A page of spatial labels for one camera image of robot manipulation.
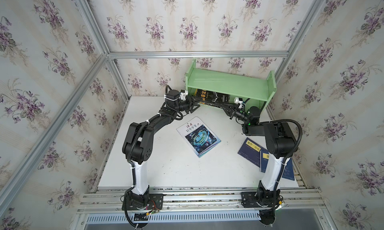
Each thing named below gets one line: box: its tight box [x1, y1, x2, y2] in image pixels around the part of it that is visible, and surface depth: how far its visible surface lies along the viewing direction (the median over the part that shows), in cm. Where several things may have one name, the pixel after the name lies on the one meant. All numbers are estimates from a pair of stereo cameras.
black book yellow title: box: [194, 88, 231, 104], surface depth 92 cm
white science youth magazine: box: [176, 117, 222, 158], surface depth 100 cm
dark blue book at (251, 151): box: [237, 137, 262, 168], surface depth 92 cm
